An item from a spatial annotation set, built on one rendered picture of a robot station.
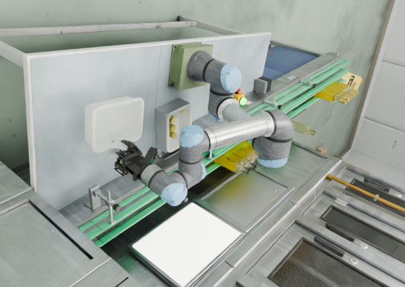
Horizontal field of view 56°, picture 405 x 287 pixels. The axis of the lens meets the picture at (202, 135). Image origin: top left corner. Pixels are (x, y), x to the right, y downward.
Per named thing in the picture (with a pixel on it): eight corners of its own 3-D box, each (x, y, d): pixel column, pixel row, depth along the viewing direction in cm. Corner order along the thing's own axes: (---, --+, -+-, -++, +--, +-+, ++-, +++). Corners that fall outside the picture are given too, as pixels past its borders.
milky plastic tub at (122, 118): (78, 100, 129) (93, 108, 124) (129, 89, 145) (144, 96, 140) (78, 146, 136) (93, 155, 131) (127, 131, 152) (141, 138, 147)
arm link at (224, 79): (222, 56, 179) (245, 65, 171) (219, 83, 186) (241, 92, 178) (205, 62, 171) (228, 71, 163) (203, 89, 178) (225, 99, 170)
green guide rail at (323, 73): (204, 138, 202) (216, 143, 197) (205, 136, 201) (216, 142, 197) (341, 59, 317) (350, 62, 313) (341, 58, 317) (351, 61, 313)
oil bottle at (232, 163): (207, 158, 213) (238, 175, 201) (207, 149, 210) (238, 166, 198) (213, 154, 216) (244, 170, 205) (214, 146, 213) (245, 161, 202)
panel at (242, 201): (127, 250, 170) (182, 296, 152) (127, 245, 169) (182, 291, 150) (244, 165, 230) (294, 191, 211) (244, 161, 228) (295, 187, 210)
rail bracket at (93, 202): (82, 205, 166) (115, 231, 154) (78, 174, 157) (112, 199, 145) (91, 200, 169) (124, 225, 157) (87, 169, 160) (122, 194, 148)
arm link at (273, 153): (226, 81, 184) (300, 136, 144) (223, 108, 192) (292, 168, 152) (205, 84, 179) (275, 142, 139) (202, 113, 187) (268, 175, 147)
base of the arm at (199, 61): (191, 49, 175) (207, 55, 169) (211, 50, 187) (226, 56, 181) (183, 80, 180) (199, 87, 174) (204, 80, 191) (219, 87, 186)
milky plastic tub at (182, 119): (155, 148, 194) (167, 154, 190) (154, 108, 183) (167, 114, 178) (179, 135, 206) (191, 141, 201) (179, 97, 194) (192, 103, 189)
